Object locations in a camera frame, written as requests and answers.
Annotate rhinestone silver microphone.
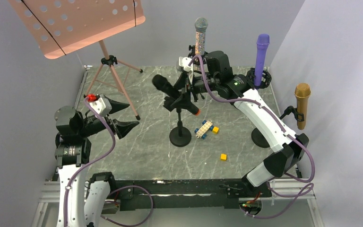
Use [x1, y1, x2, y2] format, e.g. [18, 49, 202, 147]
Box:
[194, 17, 208, 56]

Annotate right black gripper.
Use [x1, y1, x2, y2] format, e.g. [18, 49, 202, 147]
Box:
[171, 71, 220, 110]

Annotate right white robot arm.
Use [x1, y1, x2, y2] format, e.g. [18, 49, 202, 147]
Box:
[172, 51, 309, 197]

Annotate black tripod mic stand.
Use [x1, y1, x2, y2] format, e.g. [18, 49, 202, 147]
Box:
[187, 45, 208, 64]

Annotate purple cable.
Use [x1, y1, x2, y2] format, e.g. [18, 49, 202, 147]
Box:
[189, 53, 316, 220]
[61, 98, 154, 227]

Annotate toy brick car blue wheels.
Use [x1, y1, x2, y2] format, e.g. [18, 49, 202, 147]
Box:
[194, 120, 215, 140]

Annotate purple microphone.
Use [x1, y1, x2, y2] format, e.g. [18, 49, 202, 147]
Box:
[254, 34, 270, 88]

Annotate purple mic black stand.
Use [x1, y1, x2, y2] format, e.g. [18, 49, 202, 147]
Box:
[246, 68, 272, 148]

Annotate black microphone with orange end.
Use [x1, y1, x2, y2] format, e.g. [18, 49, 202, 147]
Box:
[152, 74, 200, 115]

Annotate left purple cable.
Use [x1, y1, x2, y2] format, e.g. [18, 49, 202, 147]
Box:
[61, 98, 154, 227]

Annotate gold microphone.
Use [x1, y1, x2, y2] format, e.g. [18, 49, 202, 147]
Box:
[294, 83, 311, 130]

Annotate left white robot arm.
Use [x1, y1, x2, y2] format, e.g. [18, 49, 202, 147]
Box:
[54, 94, 139, 227]

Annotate black round-base desk mic stand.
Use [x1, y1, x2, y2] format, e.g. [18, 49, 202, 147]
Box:
[169, 108, 191, 147]

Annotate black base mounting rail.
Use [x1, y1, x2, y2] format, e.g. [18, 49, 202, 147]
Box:
[106, 178, 272, 211]

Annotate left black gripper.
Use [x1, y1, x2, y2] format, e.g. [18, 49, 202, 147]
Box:
[78, 97, 139, 138]

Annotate yellow cube on table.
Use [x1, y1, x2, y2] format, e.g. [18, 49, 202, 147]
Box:
[220, 154, 227, 161]

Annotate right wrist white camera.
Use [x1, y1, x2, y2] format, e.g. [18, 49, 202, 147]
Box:
[176, 57, 194, 72]

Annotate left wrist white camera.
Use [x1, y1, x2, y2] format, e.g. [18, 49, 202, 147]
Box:
[86, 94, 112, 117]

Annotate pink perforated music stand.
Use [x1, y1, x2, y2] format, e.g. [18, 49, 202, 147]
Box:
[9, 0, 146, 120]

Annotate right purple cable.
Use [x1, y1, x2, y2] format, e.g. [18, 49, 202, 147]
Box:
[189, 53, 316, 220]

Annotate yellow cube near car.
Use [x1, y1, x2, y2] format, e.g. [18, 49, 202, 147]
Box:
[212, 127, 219, 134]

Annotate wrist white camera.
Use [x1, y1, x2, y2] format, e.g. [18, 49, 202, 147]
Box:
[86, 94, 112, 117]
[176, 57, 194, 72]

